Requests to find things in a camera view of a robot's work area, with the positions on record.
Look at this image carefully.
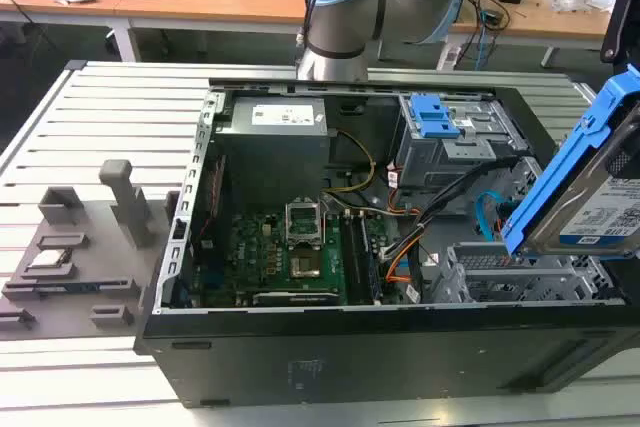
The hard disk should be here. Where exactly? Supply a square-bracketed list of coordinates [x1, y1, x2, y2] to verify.
[501, 62, 640, 263]

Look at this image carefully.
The grey metal disk bay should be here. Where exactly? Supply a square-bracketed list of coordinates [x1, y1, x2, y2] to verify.
[428, 240, 619, 305]

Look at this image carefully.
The black RAM slot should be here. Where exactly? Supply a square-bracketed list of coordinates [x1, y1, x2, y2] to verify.
[357, 214, 384, 305]
[342, 214, 365, 305]

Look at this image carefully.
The black expansion slot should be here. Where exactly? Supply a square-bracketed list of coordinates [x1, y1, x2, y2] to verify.
[251, 290, 342, 308]

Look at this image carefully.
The white power strip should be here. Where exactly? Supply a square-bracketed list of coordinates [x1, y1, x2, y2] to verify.
[436, 43, 462, 72]

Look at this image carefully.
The blue cage latch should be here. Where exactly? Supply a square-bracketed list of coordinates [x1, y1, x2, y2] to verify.
[407, 94, 462, 140]

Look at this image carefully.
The grey drive cage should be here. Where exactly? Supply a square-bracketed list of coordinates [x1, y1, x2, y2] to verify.
[392, 94, 530, 203]

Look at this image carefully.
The grey power supply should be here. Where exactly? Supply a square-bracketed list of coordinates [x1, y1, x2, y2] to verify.
[214, 96, 334, 208]

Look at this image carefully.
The metal socket cover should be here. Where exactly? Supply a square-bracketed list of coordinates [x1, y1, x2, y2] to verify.
[283, 201, 322, 248]

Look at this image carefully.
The CPU socket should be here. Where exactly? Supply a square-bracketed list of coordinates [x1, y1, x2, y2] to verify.
[287, 252, 325, 282]

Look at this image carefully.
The black PC case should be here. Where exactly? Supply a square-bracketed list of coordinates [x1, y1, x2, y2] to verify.
[133, 77, 640, 411]

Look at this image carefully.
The green motherboard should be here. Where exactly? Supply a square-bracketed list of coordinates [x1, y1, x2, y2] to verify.
[192, 206, 401, 308]

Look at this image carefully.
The grey parts rack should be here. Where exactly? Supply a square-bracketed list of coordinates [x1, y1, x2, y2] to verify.
[0, 159, 184, 344]

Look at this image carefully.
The dark RAM stick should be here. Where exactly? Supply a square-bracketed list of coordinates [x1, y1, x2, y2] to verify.
[4, 280, 129, 297]

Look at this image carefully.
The silver CPU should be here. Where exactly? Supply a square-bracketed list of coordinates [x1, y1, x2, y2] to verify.
[28, 248, 70, 271]

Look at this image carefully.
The blue disk wire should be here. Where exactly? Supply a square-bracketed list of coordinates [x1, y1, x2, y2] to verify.
[474, 190, 512, 244]

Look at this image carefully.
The black disk wire bundle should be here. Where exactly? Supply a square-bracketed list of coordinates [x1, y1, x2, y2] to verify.
[377, 154, 521, 263]

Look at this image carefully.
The yellow black power wire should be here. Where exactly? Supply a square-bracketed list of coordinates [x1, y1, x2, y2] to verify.
[322, 129, 378, 196]

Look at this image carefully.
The orange wire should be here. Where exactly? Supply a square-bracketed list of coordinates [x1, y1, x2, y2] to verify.
[383, 240, 427, 284]

